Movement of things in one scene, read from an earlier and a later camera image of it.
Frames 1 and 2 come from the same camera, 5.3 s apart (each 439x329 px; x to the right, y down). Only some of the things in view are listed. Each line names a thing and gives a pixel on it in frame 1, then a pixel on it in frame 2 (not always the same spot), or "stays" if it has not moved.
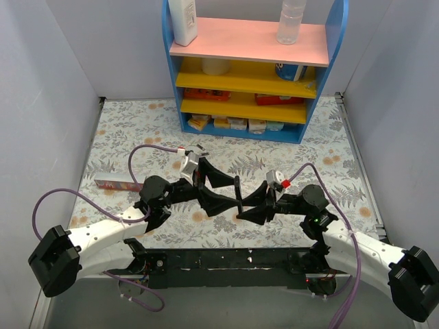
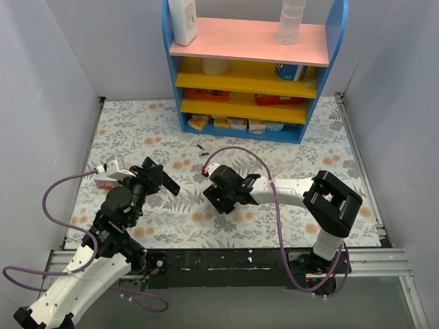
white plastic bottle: (184, 21) stays
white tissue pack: (237, 123) stays
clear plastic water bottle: (290, 17) stays
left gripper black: (198, 185) → (153, 174)
